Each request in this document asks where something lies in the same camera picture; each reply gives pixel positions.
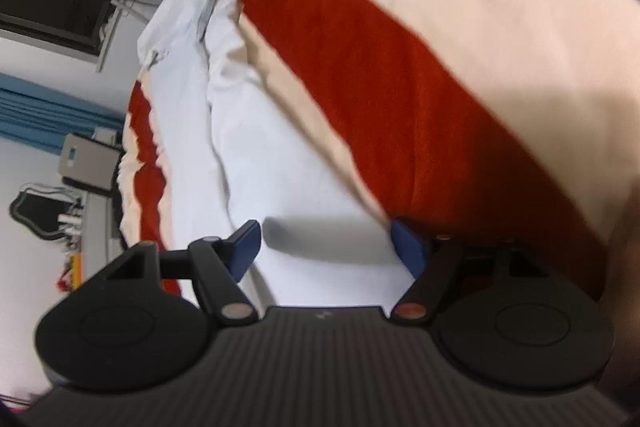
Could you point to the striped fleece blanket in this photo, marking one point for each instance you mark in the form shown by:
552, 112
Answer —
494, 119

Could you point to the left blue curtain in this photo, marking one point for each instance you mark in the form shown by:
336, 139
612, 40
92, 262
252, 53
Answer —
41, 117

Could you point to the orange tray with items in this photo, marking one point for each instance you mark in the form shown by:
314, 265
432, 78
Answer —
71, 277

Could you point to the white shirt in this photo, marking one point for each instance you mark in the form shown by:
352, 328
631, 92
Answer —
233, 156

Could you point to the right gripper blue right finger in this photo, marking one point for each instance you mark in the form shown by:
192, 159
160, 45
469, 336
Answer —
409, 248

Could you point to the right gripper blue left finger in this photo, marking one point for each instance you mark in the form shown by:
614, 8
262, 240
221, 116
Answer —
239, 250

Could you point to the black framed mirror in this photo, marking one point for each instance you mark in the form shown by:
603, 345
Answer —
38, 211

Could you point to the white dresser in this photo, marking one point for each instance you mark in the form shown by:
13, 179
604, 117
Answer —
100, 239

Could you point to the black white chair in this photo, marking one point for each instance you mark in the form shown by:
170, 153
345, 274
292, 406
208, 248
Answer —
88, 164

